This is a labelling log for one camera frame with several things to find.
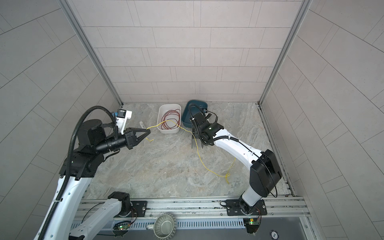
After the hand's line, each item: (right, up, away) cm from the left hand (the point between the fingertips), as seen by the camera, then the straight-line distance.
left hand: (151, 133), depth 58 cm
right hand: (+19, 0, +26) cm, 33 cm away
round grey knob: (+3, -43, +9) cm, 44 cm away
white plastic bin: (-8, +11, +48) cm, 50 cm away
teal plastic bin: (+15, +10, +54) cm, 57 cm away
